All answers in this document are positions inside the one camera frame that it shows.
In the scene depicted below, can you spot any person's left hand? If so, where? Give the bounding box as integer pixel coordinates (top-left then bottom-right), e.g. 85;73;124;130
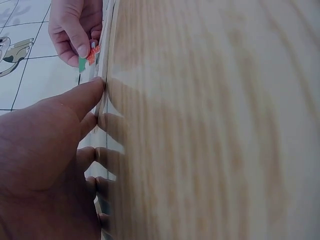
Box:
0;76;111;240

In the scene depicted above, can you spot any person's right hand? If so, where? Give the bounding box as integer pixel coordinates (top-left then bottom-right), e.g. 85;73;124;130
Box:
48;0;105;68

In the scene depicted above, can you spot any green and orange piece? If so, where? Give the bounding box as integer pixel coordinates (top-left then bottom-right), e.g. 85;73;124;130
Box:
78;40;102;75

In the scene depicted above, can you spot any clear glossy sheet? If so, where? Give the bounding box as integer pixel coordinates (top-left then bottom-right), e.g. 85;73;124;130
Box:
92;0;127;240

